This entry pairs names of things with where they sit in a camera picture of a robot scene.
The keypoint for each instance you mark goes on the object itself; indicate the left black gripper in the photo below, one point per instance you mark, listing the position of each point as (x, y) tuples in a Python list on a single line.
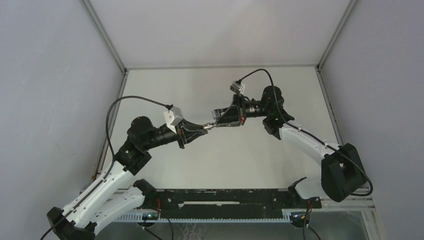
[(191, 131)]

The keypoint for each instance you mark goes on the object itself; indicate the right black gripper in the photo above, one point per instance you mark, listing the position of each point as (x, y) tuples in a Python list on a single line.
[(238, 101)]

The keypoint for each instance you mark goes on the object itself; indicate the steel elbow pipe fitting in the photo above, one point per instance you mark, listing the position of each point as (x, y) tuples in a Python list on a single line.
[(209, 126)]

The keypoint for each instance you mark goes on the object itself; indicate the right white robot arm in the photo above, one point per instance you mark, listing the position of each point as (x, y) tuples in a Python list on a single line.
[(341, 169)]

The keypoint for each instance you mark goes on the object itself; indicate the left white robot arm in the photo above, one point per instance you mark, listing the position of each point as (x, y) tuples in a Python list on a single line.
[(90, 212)]

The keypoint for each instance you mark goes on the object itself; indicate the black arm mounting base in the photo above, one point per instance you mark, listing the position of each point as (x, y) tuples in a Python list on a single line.
[(223, 203)]

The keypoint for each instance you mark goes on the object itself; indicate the left green circuit board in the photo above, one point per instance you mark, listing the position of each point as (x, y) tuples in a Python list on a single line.
[(150, 216)]

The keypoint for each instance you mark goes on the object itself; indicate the green circuit board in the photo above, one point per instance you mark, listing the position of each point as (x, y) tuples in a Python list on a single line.
[(150, 216), (297, 217)]

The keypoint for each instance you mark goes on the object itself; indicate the right green circuit board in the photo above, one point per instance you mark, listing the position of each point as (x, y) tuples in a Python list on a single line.
[(297, 217)]

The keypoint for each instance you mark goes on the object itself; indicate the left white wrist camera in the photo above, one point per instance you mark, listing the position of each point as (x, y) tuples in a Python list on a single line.
[(173, 117)]

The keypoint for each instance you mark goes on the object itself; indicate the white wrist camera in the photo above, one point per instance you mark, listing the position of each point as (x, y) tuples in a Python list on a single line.
[(238, 87), (173, 117)]

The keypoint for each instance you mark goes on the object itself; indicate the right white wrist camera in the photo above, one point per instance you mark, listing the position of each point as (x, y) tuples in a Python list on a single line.
[(238, 87)]

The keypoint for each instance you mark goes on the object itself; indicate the white slotted cable duct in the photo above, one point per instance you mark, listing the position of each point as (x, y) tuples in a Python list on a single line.
[(136, 217)]

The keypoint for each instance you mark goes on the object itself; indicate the aluminium enclosure frame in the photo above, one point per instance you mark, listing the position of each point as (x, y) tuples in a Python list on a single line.
[(150, 35)]

